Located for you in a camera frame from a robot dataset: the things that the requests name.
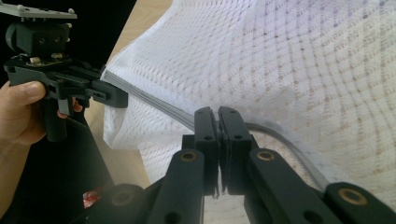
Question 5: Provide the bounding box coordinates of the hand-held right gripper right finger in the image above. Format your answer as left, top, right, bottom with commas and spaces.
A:
218, 105, 260, 196

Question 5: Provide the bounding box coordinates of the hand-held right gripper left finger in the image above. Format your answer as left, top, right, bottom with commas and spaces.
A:
181, 105, 220, 197

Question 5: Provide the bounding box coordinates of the white mesh laundry bag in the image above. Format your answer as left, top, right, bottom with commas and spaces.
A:
101, 0, 396, 213

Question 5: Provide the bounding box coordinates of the red and white sticker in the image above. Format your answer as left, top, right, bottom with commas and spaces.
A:
82, 187, 103, 209

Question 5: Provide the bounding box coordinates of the pale lavender garment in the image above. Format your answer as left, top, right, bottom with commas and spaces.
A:
248, 0, 396, 78

